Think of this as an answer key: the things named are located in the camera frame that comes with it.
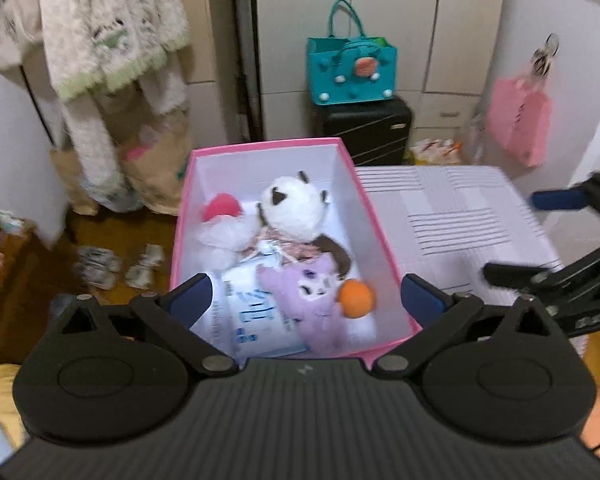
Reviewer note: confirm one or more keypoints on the pink shopping bag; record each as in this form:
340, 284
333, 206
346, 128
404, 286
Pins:
520, 120

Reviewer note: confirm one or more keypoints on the pink cardboard box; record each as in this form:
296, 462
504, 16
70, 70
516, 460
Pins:
345, 200

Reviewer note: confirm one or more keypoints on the white fluffy ball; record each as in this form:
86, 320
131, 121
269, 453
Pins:
230, 232
220, 257

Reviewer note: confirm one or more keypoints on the blue wet wipes pack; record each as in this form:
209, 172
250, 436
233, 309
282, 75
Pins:
250, 320

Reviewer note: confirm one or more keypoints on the wooden cabinet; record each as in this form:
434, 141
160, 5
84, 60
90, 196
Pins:
25, 285

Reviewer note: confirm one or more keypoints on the beige canvas tote bag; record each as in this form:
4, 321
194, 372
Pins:
15, 45

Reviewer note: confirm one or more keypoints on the beige wardrobe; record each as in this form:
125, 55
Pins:
405, 10

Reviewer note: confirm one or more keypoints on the cream fleece pajamas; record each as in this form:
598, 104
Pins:
105, 10

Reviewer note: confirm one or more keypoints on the purple plush toy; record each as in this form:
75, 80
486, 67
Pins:
315, 305

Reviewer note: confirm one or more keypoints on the orange ball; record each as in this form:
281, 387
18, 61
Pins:
356, 300

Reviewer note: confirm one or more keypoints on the white sneaker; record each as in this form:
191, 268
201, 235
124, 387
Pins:
145, 267
100, 267

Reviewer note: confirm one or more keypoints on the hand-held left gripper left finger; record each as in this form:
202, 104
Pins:
190, 301

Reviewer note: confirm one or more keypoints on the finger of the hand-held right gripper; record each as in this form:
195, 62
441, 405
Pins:
557, 200
515, 275

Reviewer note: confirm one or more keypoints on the white orange plastic bag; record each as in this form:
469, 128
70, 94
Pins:
435, 150

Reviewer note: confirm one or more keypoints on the brown paper bag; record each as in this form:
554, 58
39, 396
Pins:
70, 180
160, 175

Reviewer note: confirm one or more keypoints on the white panda plush toy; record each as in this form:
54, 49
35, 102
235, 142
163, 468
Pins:
290, 210

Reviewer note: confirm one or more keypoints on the black suitcase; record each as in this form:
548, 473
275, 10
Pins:
365, 135

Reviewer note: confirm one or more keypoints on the striped tablecloth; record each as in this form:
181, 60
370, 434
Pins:
455, 220

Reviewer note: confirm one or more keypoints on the white wipes packet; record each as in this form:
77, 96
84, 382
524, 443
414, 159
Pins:
362, 331

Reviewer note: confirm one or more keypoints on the pink floral scrunchie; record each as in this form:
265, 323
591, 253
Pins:
300, 250

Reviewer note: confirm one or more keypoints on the pink fluffy pompom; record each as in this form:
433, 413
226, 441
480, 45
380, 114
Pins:
222, 207

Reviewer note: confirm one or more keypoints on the white door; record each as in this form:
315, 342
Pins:
595, 135

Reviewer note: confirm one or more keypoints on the yellow bedding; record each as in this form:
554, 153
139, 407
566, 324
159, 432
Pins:
0, 400

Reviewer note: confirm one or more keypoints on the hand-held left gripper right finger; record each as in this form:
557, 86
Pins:
422, 301

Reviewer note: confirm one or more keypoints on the teal felt tote bag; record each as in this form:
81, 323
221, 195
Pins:
350, 90

